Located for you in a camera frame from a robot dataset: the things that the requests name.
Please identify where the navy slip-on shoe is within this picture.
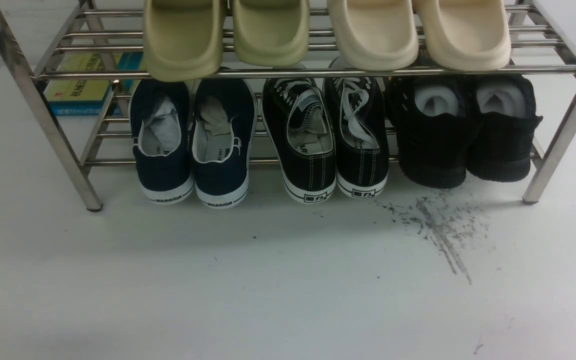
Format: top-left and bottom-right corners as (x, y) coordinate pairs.
(190, 79), (258, 209)
(128, 79), (195, 205)

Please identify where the black knit shoe left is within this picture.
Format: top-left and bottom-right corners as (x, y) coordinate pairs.
(385, 76), (482, 189)

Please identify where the black knit shoe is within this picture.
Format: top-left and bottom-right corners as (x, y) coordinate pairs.
(385, 76), (482, 189)
(466, 74), (543, 183)

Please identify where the black knit shoe right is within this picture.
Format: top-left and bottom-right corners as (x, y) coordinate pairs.
(466, 74), (543, 183)

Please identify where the stainless steel shoe rack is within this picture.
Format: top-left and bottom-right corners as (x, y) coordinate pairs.
(0, 0), (576, 213)

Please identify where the black canvas sneaker left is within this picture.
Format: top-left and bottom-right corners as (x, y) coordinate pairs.
(260, 78), (336, 204)

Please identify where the black canvas sneaker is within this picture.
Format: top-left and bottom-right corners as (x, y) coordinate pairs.
(260, 78), (336, 204)
(322, 77), (390, 199)

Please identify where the black canvas sneaker right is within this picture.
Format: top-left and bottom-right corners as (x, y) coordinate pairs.
(322, 77), (390, 199)

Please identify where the olive green slipper right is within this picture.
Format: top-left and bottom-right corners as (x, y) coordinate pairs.
(230, 0), (310, 67)

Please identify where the olive green slipper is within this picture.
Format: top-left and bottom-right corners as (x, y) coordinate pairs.
(230, 0), (310, 67)
(142, 0), (227, 82)

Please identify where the cream slipper left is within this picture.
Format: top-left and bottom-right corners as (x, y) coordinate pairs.
(326, 0), (419, 72)

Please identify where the cream slipper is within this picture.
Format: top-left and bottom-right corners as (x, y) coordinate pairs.
(412, 0), (512, 72)
(326, 0), (419, 72)

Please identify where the olive green slipper left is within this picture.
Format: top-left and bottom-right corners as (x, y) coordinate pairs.
(142, 0), (227, 82)

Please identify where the yellow and blue book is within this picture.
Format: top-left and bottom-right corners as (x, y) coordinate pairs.
(43, 52), (144, 117)

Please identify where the cream slipper right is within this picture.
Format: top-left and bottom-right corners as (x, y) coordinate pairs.
(412, 0), (512, 72)

